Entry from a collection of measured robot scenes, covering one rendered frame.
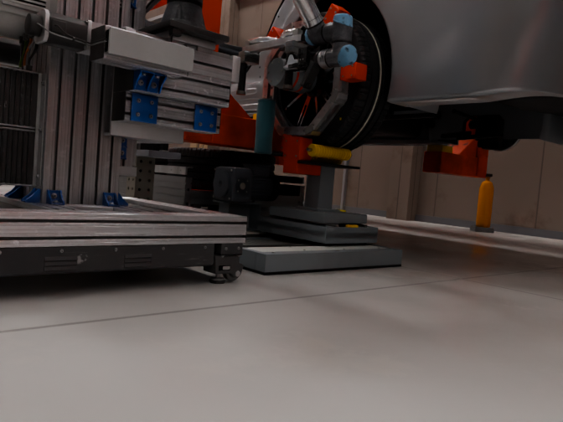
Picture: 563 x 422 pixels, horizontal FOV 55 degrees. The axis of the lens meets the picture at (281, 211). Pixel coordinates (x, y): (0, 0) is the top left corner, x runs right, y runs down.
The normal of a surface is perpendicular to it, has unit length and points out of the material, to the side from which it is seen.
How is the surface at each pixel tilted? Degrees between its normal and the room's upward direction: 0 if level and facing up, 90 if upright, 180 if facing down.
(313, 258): 90
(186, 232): 90
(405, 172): 90
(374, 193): 90
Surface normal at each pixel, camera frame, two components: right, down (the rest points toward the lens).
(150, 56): 0.66, 0.10
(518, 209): -0.74, -0.03
